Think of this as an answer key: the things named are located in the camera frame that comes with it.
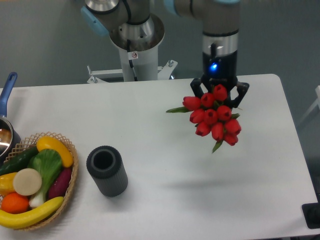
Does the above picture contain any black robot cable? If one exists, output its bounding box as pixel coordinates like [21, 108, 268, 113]
[126, 39, 139, 82]

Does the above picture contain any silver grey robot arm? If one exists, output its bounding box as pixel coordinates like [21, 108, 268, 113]
[80, 0, 249, 108]

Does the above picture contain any red tulip bouquet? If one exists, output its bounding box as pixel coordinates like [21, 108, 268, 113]
[166, 84, 242, 153]

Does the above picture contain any yellow bell pepper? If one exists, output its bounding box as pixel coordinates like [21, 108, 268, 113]
[0, 172, 17, 196]

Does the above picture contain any yellow banana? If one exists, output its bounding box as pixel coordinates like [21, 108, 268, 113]
[0, 196, 64, 229]

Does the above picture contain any beige round slice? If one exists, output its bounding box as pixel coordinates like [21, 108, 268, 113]
[12, 168, 42, 196]

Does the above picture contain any blue handled saucepan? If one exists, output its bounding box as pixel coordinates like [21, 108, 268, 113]
[0, 72, 21, 166]

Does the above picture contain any green cucumber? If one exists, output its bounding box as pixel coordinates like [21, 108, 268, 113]
[0, 146, 39, 176]

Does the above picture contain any purple sweet potato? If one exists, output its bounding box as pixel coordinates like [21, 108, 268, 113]
[47, 168, 72, 200]

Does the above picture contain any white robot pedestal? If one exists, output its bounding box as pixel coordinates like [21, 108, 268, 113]
[87, 44, 178, 84]

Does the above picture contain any white frame at right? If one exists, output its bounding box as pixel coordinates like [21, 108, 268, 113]
[297, 85, 320, 128]

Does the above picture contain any green bok choy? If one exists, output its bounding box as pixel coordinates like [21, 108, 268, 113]
[27, 149, 62, 209]

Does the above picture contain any orange fruit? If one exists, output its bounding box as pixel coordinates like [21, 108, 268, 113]
[0, 192, 29, 214]

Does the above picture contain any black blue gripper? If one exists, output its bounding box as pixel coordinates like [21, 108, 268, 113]
[190, 50, 250, 109]

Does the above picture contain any woven wicker basket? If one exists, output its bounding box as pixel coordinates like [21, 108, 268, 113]
[4, 132, 79, 231]

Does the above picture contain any dark grey ribbed vase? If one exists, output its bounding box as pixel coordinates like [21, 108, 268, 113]
[86, 145, 128, 197]

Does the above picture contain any black device at edge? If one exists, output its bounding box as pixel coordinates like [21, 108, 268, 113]
[301, 202, 320, 229]

